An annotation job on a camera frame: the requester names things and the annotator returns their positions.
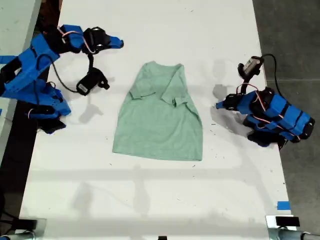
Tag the short black camera stalk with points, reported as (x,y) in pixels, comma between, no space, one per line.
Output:
(244,86)
(91,60)

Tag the black camera box white label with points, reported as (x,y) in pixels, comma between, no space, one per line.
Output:
(91,81)

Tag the blue and black arm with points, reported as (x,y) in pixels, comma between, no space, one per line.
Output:
(277,117)
(32,72)

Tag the black and grey camera box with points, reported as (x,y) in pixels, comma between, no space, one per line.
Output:
(250,65)

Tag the small black box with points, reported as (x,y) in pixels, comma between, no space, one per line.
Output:
(287,221)
(28,223)

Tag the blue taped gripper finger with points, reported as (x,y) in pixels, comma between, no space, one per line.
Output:
(221,102)
(221,107)
(116,40)
(115,45)

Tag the pale green T-shirt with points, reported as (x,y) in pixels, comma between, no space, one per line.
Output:
(157,125)

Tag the metal table bracket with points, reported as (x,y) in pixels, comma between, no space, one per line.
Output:
(41,228)
(271,228)

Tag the small black clip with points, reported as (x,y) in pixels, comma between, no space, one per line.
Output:
(162,238)

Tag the small blue tape piece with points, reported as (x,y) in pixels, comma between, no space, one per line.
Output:
(284,205)

